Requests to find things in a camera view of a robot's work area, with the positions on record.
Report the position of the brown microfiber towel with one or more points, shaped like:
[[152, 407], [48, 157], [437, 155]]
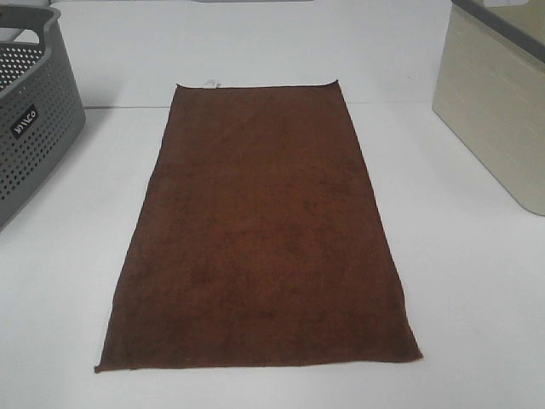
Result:
[[259, 241]]

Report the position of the beige plastic storage bin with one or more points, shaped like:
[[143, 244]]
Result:
[[490, 91]]

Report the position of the grey perforated plastic basket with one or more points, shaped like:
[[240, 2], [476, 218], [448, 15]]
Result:
[[41, 109]]

